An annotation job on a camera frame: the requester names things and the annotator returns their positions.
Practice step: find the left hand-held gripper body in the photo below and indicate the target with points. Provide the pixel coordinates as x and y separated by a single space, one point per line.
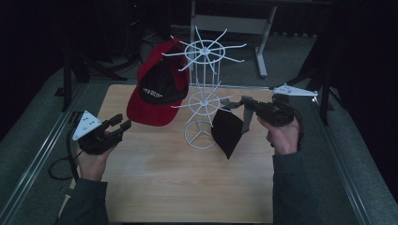
94 139

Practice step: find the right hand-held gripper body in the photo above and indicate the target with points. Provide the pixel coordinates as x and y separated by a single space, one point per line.
277 114

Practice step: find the grey sun visor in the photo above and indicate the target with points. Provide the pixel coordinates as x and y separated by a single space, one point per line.
226 131

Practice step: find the red baseball cap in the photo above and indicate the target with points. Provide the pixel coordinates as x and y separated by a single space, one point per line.
156 106

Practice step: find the person's right hand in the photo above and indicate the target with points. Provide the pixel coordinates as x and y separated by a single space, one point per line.
283 137

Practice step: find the person's left hand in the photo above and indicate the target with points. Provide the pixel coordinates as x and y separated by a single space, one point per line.
92 165

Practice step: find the black tripod stand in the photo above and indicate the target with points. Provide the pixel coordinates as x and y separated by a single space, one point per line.
67 84
325 103

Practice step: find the metal floor rail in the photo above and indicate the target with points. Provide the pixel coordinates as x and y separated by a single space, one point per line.
40 159
341 162

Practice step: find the white metal desk frame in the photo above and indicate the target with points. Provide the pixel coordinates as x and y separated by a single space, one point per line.
231 24

